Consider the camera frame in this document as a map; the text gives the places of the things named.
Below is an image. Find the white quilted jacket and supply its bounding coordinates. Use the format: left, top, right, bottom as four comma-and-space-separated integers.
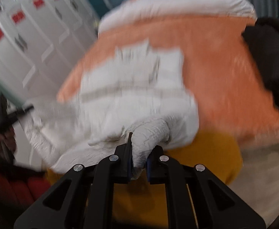
21, 40, 200, 176

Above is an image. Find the white panelled wardrobe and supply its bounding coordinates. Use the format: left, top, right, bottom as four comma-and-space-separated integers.
0, 0, 99, 106

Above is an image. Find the orange plush bedspread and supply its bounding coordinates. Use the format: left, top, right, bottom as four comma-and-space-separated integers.
57, 15, 279, 148

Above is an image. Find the black garment on bed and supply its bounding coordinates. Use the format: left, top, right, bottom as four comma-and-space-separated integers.
241, 17, 279, 110

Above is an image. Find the white rolled duvet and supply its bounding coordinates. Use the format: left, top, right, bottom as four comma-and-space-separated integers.
98, 0, 257, 34

